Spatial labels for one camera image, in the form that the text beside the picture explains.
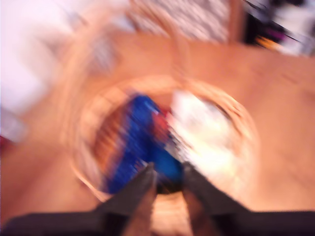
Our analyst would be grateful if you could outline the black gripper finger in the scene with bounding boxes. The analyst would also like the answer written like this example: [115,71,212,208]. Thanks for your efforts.
[183,163,248,236]
[94,162,157,236]

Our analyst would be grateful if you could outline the white egg bag black script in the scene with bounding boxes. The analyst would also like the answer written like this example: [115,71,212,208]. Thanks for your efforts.
[169,89,247,190]

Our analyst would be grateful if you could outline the blue egg bag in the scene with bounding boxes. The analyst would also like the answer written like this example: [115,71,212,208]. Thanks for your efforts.
[102,94,185,195]

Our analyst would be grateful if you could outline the paw print chair cover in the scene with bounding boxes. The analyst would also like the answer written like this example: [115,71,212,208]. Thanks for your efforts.
[123,0,232,44]

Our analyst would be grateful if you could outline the woven wicker basket with handle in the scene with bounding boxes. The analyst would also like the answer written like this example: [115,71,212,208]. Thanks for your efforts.
[60,7,260,204]

